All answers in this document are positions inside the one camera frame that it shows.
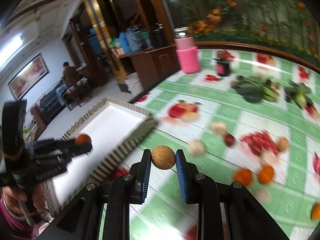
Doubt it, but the brown longan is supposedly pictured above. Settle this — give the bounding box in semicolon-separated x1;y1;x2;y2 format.
151;145;176;170
277;137;290;152

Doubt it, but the orange tangerine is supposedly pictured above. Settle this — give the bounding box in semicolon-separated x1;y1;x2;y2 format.
310;202;320;220
232;168;253;187
258;165;275;185
75;134;92;145

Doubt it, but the orange tangerine back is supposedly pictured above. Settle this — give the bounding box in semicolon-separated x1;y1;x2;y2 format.
258;165;275;185

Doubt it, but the left hand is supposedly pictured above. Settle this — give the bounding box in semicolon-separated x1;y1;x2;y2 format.
1;183;49;228

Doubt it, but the white striped tray box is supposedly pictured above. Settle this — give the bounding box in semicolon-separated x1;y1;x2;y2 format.
44;98;157;217

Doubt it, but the red jujube left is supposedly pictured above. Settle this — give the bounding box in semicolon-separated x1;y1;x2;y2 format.
224;133;236;147

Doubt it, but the red jujube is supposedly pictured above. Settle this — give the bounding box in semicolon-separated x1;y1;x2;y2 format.
249;142;262;156
224;133;236;147

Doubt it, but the black sofa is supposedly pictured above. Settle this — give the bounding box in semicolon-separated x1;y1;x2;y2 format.
39;80;66;125

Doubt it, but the red jujube right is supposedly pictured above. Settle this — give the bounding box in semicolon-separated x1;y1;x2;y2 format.
249;142;262;156

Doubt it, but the white plastic bucket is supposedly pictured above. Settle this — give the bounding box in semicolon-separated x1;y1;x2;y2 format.
125;72;144;96

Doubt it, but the brown longan on table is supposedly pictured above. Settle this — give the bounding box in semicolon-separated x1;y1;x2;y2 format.
277;137;290;152

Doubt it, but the seated person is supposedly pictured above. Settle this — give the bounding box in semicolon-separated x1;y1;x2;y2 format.
63;62;82;103

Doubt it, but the green leafy vegetable pile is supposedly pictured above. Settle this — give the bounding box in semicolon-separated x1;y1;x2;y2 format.
231;75;279;103

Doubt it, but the pink knitted sleeve bottle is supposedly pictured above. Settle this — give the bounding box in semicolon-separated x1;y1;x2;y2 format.
174;27;200;74

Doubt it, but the dark jar pink label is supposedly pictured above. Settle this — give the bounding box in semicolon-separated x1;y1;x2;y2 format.
214;50;231;77

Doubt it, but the blue thermos jug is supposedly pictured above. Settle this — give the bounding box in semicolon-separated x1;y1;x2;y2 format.
119;32;132;54

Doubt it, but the grey blue kettle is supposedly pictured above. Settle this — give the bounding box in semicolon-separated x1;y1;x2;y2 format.
126;28;143;53

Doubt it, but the corn and vegetable pile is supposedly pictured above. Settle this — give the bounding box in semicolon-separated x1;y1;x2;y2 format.
284;80;315;109

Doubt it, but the wooden cabinet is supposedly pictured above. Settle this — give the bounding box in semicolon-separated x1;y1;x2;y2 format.
82;0;180;93

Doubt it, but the framed wall painting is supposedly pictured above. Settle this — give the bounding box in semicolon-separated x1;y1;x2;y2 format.
8;53;49;100

